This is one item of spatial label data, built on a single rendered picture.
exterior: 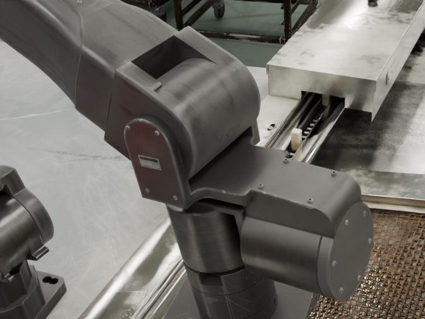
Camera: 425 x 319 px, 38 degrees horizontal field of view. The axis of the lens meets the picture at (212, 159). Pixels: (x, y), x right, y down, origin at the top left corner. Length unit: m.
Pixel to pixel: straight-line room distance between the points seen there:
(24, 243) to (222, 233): 0.33
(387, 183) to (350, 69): 0.26
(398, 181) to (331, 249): 0.46
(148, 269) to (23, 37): 0.39
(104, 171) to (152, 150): 0.64
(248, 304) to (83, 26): 0.20
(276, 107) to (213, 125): 0.67
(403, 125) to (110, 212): 0.49
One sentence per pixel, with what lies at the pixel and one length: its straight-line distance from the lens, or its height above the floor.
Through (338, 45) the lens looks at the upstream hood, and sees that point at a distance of 1.08.
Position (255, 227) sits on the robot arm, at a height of 1.14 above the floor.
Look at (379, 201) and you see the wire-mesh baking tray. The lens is 0.75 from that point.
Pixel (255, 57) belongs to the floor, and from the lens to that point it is 3.16.
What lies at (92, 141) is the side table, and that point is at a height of 0.82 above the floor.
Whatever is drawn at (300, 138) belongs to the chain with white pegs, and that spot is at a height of 0.86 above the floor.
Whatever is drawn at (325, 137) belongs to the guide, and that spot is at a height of 0.86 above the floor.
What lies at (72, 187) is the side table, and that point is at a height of 0.82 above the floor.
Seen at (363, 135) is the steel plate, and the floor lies 0.82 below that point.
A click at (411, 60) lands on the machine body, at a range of 1.27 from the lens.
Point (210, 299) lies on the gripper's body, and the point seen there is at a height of 1.06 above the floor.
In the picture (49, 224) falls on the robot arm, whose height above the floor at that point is 0.95.
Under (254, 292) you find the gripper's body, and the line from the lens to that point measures 0.42.
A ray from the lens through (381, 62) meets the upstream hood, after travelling 1.02.
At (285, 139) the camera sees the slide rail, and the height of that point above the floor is 0.85.
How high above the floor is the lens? 1.37
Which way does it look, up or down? 35 degrees down
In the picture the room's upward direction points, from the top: 6 degrees counter-clockwise
